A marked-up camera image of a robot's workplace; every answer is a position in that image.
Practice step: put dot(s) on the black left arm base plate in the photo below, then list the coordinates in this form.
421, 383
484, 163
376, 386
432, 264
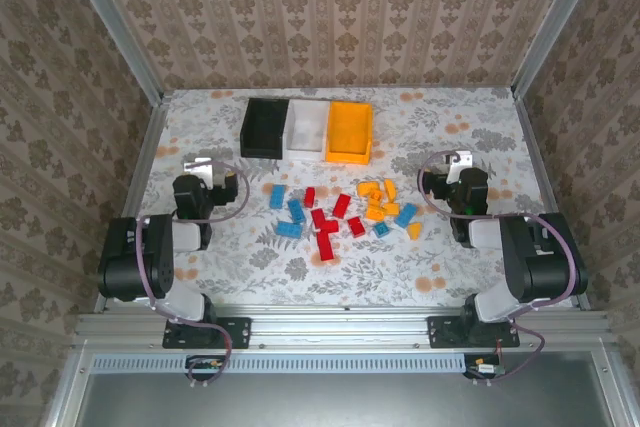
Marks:
237, 332

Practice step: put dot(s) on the white plastic bin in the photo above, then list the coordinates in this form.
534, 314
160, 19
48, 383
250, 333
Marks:
307, 132

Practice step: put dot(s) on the aluminium mounting rail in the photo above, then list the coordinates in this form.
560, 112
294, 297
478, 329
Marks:
340, 327

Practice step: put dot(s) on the small blue lego brick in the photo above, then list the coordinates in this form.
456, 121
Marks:
382, 229

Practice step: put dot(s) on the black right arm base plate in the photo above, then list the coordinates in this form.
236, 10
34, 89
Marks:
440, 332

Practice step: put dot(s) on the small electronics board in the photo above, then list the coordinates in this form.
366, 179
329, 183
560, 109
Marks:
482, 369
202, 366

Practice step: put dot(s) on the long red lego brick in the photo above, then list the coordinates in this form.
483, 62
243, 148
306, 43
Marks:
326, 249

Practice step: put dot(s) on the black plastic bin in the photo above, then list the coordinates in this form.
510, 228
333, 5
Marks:
262, 127

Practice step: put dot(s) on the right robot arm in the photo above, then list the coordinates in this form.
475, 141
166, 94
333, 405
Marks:
550, 267

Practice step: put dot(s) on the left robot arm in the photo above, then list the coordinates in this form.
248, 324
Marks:
130, 262

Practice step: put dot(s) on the yellow sloped lego brick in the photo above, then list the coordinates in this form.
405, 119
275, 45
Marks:
390, 188
414, 232

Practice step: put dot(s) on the aluminium frame post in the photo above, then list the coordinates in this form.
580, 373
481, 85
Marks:
560, 22
115, 27

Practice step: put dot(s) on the aluminium table side rail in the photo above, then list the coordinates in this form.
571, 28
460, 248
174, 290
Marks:
135, 197
542, 172

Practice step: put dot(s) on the orange plastic bin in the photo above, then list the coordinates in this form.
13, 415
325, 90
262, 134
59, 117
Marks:
347, 132

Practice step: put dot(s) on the grey metal panel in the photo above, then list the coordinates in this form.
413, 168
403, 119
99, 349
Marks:
350, 402

